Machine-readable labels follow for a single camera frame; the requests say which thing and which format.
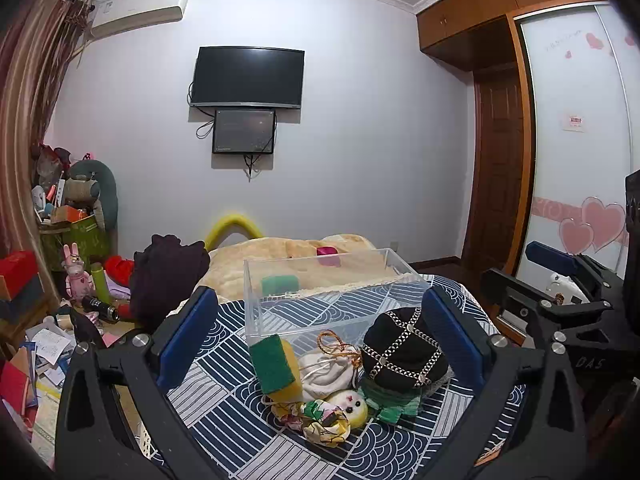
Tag small yellow-headed cloth doll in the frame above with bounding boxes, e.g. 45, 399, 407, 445
270, 389, 369, 448

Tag small black wall monitor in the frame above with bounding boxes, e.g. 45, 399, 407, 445
212, 108, 277, 156

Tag pink rabbit toy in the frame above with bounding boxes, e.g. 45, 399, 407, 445
61, 242, 96, 307

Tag white air conditioner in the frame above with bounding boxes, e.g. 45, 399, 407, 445
89, 0, 191, 40

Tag red box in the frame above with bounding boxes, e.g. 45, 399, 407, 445
0, 250, 41, 301

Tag white drawstring pouch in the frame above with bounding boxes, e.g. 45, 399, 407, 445
298, 332, 362, 401

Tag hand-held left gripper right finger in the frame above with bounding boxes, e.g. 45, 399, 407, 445
421, 285, 593, 480

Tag clear plastic box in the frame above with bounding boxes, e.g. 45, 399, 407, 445
243, 247, 432, 348

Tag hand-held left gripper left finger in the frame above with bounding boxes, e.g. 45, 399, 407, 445
54, 287, 221, 480

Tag beige fluffy blanket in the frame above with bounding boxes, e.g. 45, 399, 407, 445
195, 234, 401, 306

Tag green cloth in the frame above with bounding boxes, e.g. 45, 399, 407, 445
357, 374, 427, 423

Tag wooden overhead cabinets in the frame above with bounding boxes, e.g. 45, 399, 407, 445
416, 0, 621, 61

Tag dark clothes pile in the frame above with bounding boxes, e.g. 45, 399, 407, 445
129, 234, 211, 333

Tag black wall television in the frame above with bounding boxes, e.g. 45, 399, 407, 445
189, 46, 306, 110

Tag yellow foam tube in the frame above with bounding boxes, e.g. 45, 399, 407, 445
204, 212, 264, 252

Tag white object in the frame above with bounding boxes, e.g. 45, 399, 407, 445
545, 272, 591, 307

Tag green cylinder bottle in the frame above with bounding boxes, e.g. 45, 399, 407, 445
90, 261, 114, 306

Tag wooden door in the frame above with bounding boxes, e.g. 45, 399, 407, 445
462, 67, 526, 271

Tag pile of papers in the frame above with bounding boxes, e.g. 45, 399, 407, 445
0, 310, 78, 441

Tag green cardboard box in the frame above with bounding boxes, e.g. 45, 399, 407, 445
40, 215, 111, 273

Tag striped brown curtain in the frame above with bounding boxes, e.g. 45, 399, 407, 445
0, 0, 93, 261

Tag white heart-printed sliding door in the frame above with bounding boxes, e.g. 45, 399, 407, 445
515, 2, 640, 281

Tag green and yellow sponge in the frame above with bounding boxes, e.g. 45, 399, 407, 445
250, 337, 303, 405

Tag black flashlight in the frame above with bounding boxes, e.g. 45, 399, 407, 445
80, 296, 121, 322

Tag red plush toy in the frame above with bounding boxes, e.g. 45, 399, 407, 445
105, 255, 136, 286

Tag black bag with chain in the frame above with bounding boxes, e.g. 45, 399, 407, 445
361, 306, 449, 388

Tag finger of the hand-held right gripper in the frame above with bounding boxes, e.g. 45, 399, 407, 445
481, 268, 613, 348
525, 241, 626, 306

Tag grey-green plush toy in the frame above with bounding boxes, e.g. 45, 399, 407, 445
67, 159, 119, 231

